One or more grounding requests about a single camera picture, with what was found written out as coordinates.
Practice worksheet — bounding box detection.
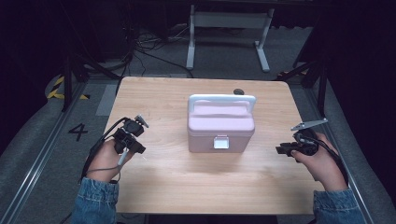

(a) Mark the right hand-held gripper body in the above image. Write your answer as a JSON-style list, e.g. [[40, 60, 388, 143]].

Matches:
[[288, 118, 329, 157]]

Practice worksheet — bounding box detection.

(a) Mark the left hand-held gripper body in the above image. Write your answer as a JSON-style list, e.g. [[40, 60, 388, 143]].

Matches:
[[112, 114, 149, 155]]

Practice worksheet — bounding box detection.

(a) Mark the pink storage box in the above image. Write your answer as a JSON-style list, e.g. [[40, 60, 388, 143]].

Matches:
[[187, 93, 257, 154]]

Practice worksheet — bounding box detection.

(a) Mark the person's right hand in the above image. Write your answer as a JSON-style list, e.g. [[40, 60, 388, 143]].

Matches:
[[290, 132, 348, 192]]

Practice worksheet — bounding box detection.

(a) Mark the person's left hand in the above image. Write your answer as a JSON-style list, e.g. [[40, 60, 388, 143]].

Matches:
[[86, 137, 134, 183]]

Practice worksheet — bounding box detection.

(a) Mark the black tripod stand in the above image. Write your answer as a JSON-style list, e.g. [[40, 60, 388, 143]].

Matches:
[[276, 52, 329, 119], [61, 46, 121, 113]]

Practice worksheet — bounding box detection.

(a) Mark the yellow black floor tape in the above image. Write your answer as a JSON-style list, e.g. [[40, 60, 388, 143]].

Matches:
[[46, 76, 91, 101]]

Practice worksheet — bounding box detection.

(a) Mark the white metal stand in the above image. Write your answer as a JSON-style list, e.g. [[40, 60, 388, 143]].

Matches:
[[185, 4, 276, 73]]

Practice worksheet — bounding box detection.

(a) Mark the grey cable with plug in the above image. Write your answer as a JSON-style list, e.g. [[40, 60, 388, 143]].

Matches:
[[85, 147, 129, 175]]

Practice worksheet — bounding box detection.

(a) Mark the bundle of floor cables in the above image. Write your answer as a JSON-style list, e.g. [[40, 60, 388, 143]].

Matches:
[[115, 18, 194, 94]]

